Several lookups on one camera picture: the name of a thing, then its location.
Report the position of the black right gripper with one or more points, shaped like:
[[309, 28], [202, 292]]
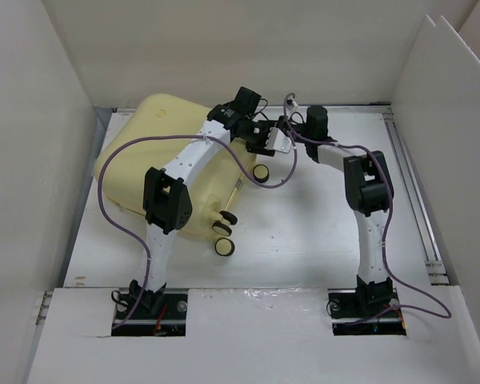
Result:
[[289, 122]]

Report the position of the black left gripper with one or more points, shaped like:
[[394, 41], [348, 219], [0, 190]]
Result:
[[260, 147]]

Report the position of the yellow suitcase with black lining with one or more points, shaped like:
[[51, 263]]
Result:
[[154, 136]]

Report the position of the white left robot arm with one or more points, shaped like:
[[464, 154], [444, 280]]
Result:
[[166, 198]]

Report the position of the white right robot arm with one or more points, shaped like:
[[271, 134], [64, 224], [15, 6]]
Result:
[[369, 193]]

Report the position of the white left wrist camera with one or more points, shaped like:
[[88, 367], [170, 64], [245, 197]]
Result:
[[278, 141]]

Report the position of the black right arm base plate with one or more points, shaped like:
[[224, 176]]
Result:
[[348, 318]]

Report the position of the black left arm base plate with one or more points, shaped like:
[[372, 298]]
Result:
[[169, 320]]

